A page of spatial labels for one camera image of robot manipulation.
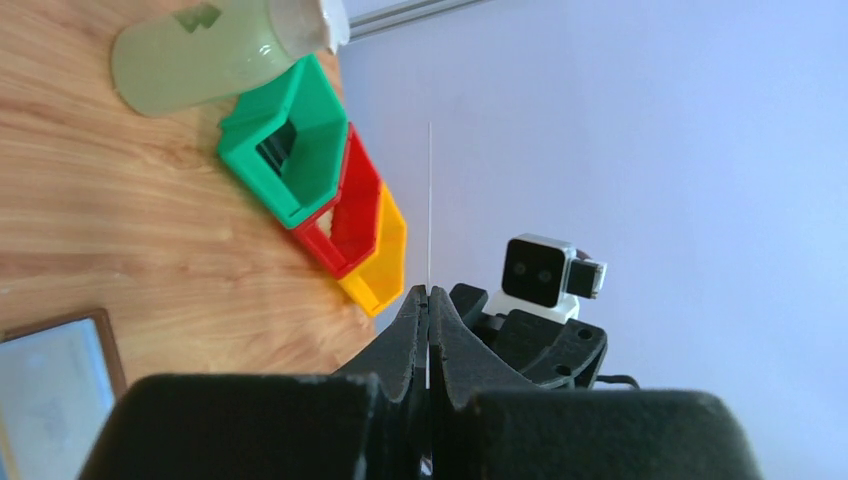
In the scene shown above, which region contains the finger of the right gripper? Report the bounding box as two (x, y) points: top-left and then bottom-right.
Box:
(492, 310), (608, 389)
(450, 283), (493, 332)

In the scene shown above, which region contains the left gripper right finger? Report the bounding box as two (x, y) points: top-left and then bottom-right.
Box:
(429, 287), (762, 479)

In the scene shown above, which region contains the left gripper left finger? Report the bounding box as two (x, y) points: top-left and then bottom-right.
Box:
(80, 285), (430, 479)

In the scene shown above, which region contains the brown leather card holder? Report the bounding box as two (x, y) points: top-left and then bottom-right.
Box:
(1, 308), (127, 479)

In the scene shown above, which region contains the black card in green bin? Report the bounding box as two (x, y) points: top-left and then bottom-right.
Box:
(256, 120), (297, 176)

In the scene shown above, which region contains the yellow plastic bin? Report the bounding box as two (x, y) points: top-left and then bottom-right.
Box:
(338, 184), (408, 318)

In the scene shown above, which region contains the red plastic bin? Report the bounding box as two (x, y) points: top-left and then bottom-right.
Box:
(292, 123), (382, 279)

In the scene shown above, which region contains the green plastic bin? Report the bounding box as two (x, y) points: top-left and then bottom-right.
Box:
(218, 55), (348, 229)

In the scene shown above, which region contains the green soap bottle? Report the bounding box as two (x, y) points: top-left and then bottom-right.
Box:
(111, 0), (350, 116)

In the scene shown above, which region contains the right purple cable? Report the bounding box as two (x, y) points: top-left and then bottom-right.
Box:
(592, 374), (643, 392)

